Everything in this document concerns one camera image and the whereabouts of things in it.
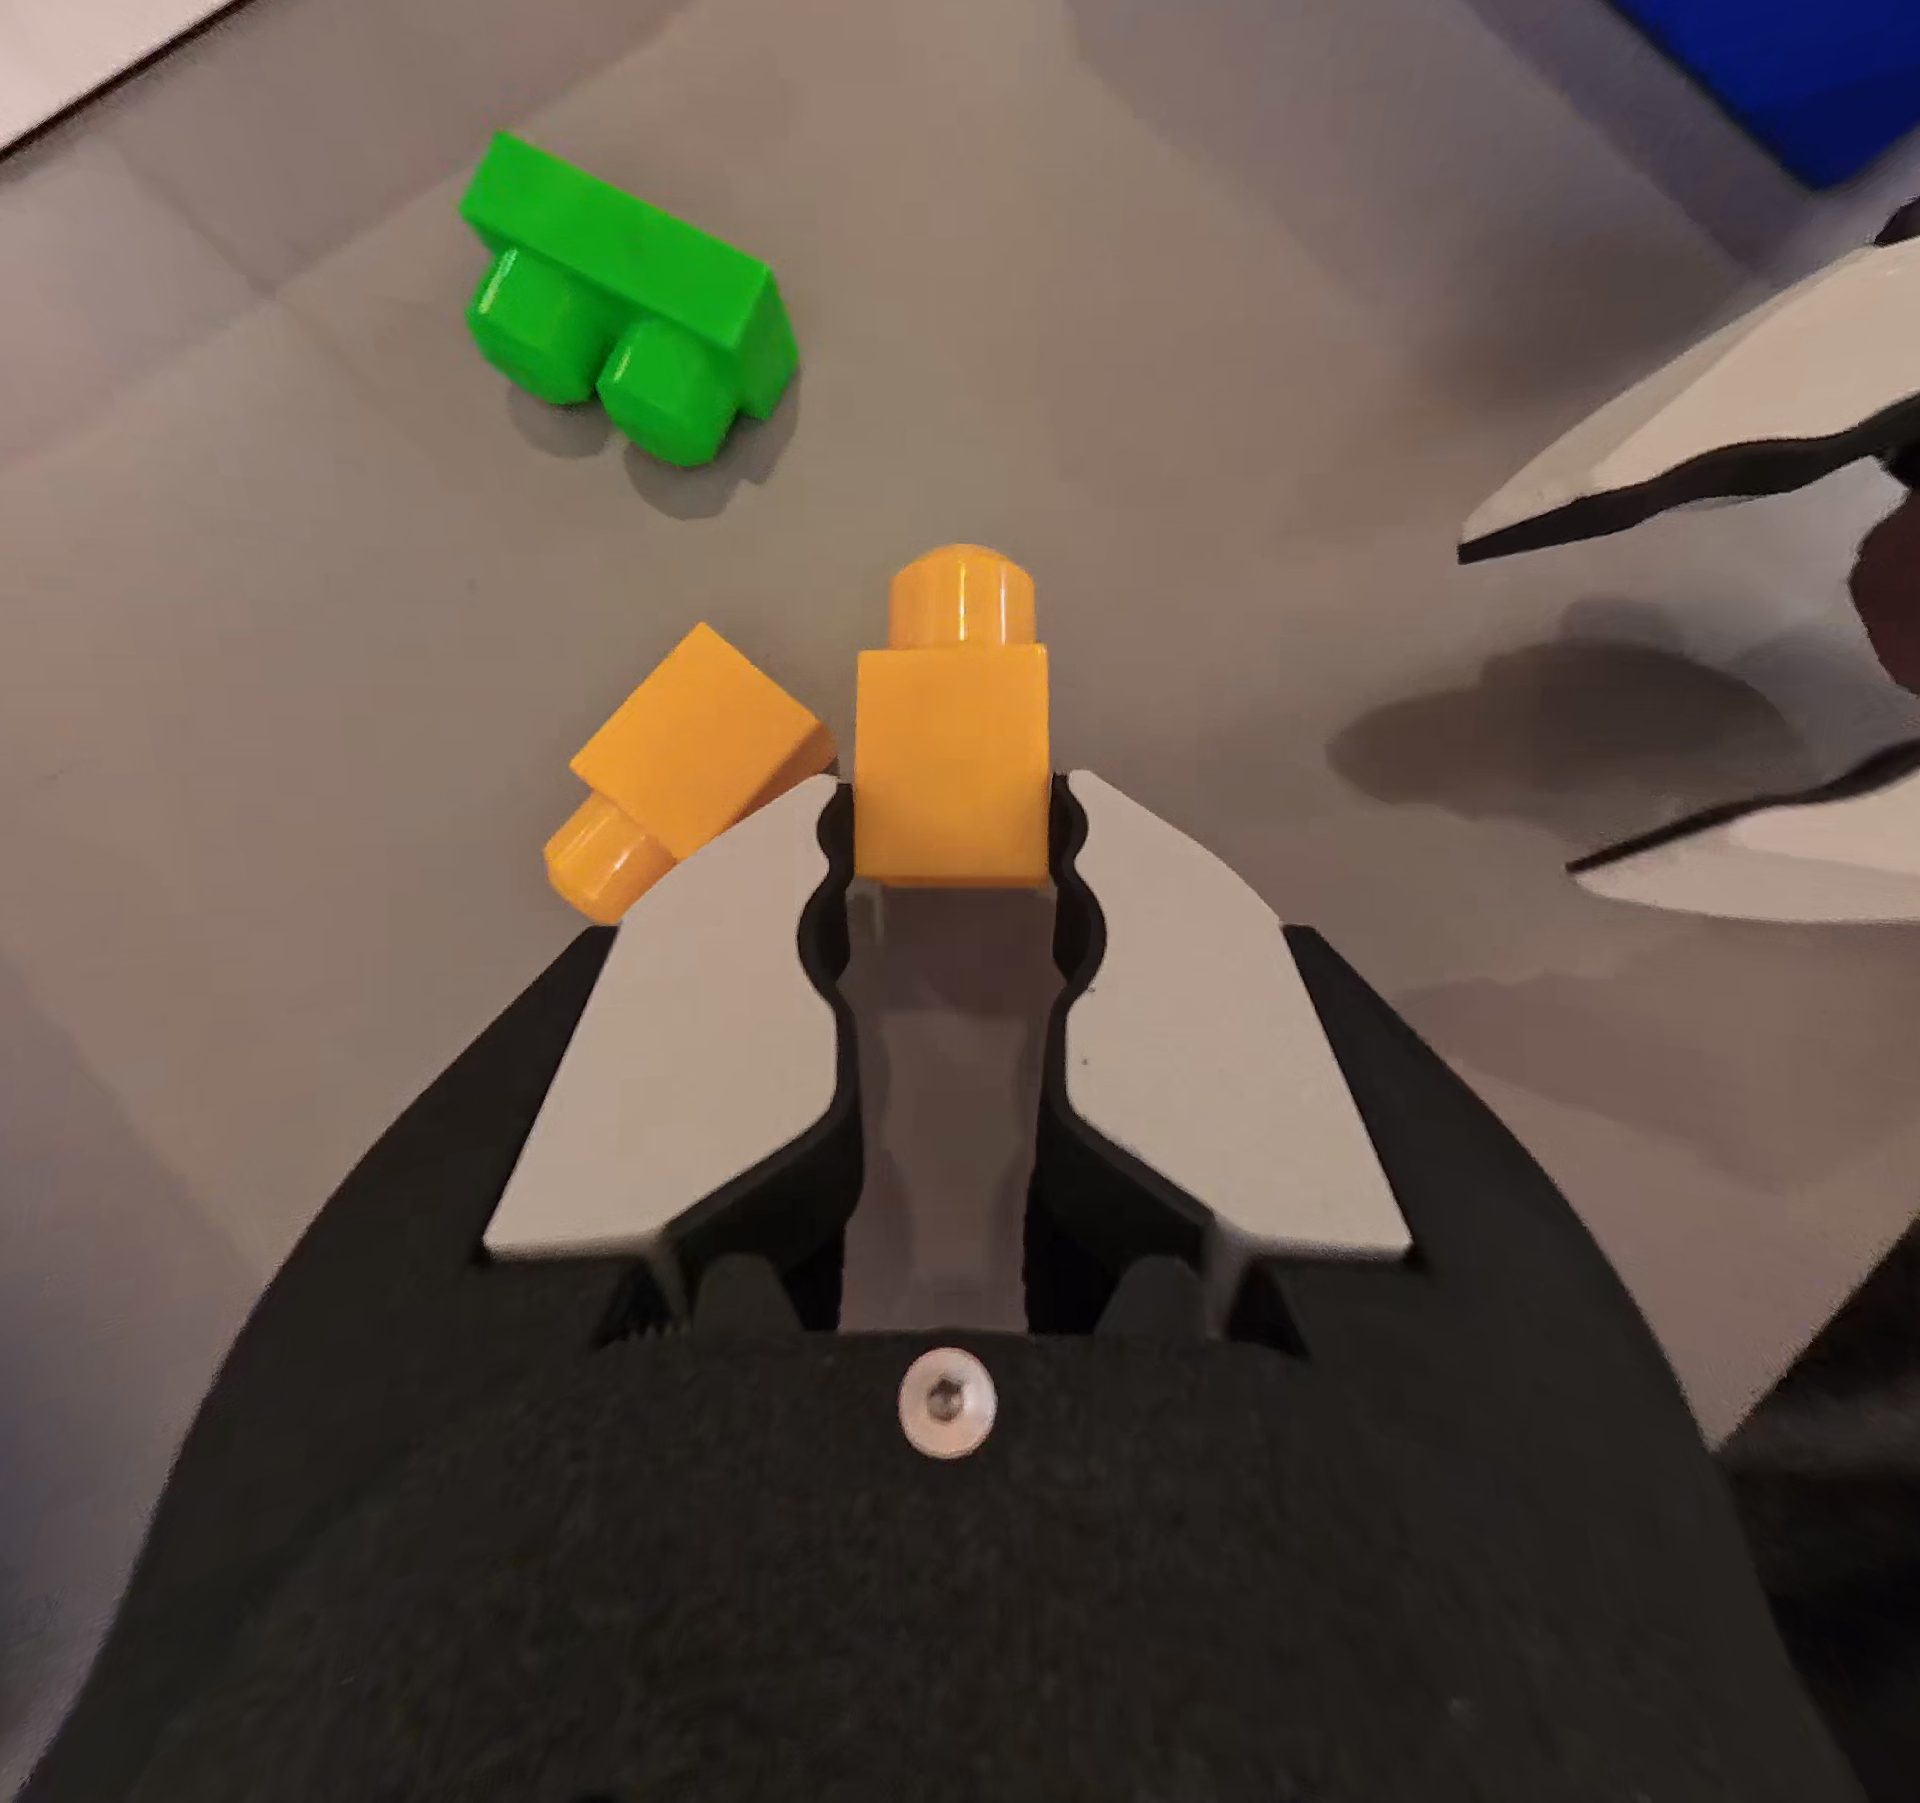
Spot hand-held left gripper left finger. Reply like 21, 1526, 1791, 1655
482, 774, 869, 1337

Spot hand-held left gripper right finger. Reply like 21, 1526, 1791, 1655
1035, 771, 1415, 1332

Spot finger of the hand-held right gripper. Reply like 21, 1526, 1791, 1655
1457, 242, 1920, 568
1567, 744, 1920, 928

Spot yellow one-stud toy block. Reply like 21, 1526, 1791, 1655
543, 621, 840, 928
852, 545, 1053, 891

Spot green two-stud toy block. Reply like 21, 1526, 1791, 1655
458, 129, 804, 475

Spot person's right hand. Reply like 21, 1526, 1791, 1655
1847, 475, 1920, 704

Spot person's dark clothing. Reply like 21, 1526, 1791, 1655
1711, 1234, 1920, 1803

